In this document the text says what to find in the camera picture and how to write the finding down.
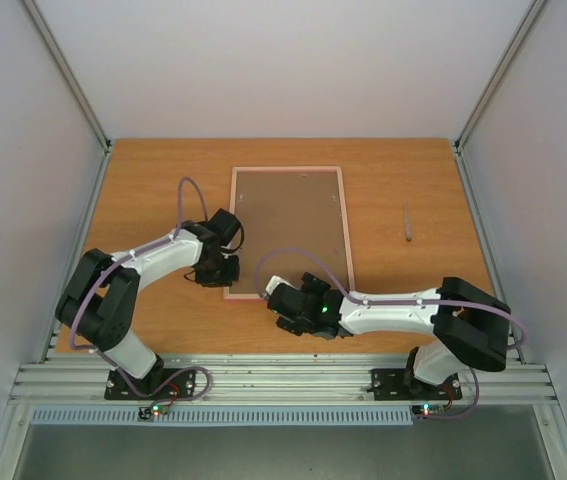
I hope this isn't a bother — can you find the grey slotted cable duct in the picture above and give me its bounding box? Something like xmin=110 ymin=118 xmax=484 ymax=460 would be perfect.
xmin=30 ymin=405 xmax=413 ymax=428

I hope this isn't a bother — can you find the pink picture frame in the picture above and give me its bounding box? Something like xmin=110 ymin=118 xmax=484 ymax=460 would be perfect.
xmin=223 ymin=166 xmax=355 ymax=301

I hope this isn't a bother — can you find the right small circuit board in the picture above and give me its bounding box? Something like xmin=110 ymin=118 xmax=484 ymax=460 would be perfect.
xmin=412 ymin=403 xmax=447 ymax=419

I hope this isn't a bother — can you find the purple cable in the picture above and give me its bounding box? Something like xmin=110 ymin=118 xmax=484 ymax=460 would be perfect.
xmin=253 ymin=247 xmax=529 ymax=421
xmin=70 ymin=176 xmax=214 ymax=409

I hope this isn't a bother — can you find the left small circuit board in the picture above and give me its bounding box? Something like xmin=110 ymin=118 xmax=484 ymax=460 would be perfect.
xmin=137 ymin=404 xmax=171 ymax=422

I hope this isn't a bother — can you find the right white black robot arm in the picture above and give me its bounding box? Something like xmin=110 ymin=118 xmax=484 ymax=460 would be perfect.
xmin=265 ymin=273 xmax=511 ymax=397

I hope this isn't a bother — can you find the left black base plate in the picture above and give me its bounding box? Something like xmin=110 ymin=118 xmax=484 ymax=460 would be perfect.
xmin=104 ymin=368 xmax=197 ymax=401

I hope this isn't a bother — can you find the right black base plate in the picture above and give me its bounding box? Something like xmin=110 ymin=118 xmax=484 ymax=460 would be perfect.
xmin=368 ymin=368 xmax=463 ymax=401

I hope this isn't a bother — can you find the small circuit board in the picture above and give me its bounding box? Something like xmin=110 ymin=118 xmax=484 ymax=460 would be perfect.
xmin=137 ymin=404 xmax=171 ymax=422
xmin=412 ymin=403 xmax=447 ymax=419

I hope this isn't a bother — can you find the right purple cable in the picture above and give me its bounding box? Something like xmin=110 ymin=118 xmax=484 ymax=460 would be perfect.
xmin=253 ymin=247 xmax=529 ymax=421

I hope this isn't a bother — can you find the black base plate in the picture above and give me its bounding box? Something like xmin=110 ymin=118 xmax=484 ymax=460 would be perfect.
xmin=104 ymin=368 xmax=197 ymax=401
xmin=368 ymin=368 xmax=463 ymax=401

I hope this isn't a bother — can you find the right aluminium corner post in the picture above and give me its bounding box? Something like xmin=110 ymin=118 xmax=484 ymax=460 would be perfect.
xmin=452 ymin=0 xmax=549 ymax=154

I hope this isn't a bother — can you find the left aluminium corner post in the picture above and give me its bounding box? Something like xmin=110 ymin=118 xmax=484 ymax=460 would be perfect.
xmin=20 ymin=0 xmax=114 ymax=151

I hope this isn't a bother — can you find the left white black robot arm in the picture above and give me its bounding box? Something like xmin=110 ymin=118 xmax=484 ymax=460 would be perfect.
xmin=55 ymin=209 xmax=245 ymax=398

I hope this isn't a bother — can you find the aluminium rail base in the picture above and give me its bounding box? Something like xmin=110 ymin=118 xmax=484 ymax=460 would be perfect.
xmin=9 ymin=353 xmax=558 ymax=405

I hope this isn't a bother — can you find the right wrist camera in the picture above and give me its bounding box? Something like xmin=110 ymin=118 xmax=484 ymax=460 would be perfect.
xmin=265 ymin=275 xmax=292 ymax=297

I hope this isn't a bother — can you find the aluminium corner post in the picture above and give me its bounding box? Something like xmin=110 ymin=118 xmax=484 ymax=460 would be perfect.
xmin=20 ymin=0 xmax=114 ymax=151
xmin=452 ymin=0 xmax=549 ymax=154

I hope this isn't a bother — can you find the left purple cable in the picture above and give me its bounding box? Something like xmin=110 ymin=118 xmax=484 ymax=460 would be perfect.
xmin=70 ymin=176 xmax=214 ymax=409

